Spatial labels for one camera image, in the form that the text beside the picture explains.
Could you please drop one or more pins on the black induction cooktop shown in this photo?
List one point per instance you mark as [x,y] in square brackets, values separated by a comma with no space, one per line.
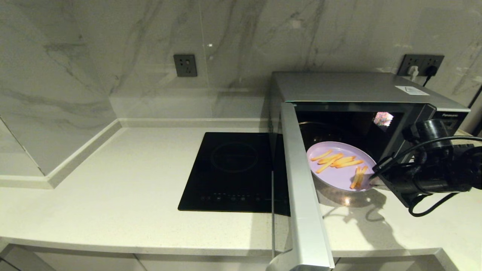
[229,169]

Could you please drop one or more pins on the angled grey cabinet panel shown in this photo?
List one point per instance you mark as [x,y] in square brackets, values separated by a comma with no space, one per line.
[19,261]

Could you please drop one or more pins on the beige cabinet door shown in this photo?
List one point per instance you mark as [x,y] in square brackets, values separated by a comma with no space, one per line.
[90,263]
[384,266]

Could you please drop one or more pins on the dark grey wall socket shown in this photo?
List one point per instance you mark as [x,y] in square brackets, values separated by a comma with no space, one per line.
[404,61]
[436,61]
[185,66]

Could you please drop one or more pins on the beige drawer front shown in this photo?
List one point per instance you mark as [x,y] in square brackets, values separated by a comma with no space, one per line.
[207,265]

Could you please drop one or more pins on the silver microwave oven body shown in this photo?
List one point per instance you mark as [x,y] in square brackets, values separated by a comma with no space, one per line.
[339,86]

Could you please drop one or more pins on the purple round plate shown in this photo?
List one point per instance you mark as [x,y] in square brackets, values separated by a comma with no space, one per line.
[339,178]

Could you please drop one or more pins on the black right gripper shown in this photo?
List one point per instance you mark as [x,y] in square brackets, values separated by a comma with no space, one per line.
[403,184]

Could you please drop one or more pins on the white power plug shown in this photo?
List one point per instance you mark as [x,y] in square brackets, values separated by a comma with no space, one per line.
[413,72]

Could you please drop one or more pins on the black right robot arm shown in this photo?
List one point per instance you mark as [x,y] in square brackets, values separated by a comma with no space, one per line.
[452,173]

